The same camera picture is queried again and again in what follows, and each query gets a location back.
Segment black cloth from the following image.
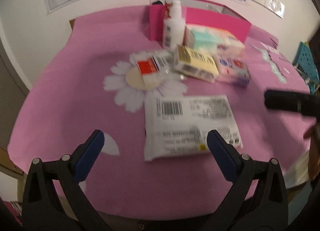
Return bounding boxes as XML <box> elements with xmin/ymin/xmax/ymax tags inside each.
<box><xmin>152</xmin><ymin>0</ymin><xmax>163</xmax><ymax>5</ymax></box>

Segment pink cardboard box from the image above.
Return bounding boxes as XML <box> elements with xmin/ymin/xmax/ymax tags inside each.
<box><xmin>149</xmin><ymin>0</ymin><xmax>252</xmax><ymax>42</ymax></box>

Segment pink floral pocket tissues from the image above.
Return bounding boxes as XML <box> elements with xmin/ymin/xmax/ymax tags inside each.
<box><xmin>214</xmin><ymin>56</ymin><xmax>251</xmax><ymax>87</ymax></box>

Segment person's right hand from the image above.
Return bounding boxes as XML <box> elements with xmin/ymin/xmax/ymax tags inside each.
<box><xmin>303</xmin><ymin>124</ymin><xmax>319</xmax><ymax>181</ymax></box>

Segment teal perforated plastic basket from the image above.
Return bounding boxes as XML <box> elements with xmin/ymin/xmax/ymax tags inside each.
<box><xmin>292</xmin><ymin>42</ymin><xmax>319</xmax><ymax>95</ymax></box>

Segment white red medical tape bag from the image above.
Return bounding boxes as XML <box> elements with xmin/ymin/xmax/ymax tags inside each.
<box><xmin>137</xmin><ymin>51</ymin><xmax>174</xmax><ymax>88</ymax></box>

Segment white wall socket panel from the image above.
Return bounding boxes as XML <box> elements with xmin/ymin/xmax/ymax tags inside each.
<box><xmin>252</xmin><ymin>0</ymin><xmax>285</xmax><ymax>18</ymax></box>

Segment white pump lotion bottle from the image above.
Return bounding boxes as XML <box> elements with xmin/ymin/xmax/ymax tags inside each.
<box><xmin>162</xmin><ymin>0</ymin><xmax>185</xmax><ymax>52</ymax></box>

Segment pink floral tablecloth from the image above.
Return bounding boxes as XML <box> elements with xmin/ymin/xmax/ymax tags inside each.
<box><xmin>8</xmin><ymin>6</ymin><xmax>313</xmax><ymax>220</ymax></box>

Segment grey brown door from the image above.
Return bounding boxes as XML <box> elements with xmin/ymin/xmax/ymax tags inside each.
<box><xmin>0</xmin><ymin>40</ymin><xmax>30</xmax><ymax>176</ymax></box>

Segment white wet wipes pack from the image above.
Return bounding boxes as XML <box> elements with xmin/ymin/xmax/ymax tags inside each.
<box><xmin>144</xmin><ymin>95</ymin><xmax>243</xmax><ymax>161</ymax></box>

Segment yellow tissue pack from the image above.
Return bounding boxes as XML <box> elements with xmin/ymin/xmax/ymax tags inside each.
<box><xmin>173</xmin><ymin>45</ymin><xmax>219</xmax><ymax>83</ymax></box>

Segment pastel tissue pack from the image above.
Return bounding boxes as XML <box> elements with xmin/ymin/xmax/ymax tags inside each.
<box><xmin>184</xmin><ymin>24</ymin><xmax>245</xmax><ymax>58</ymax></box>

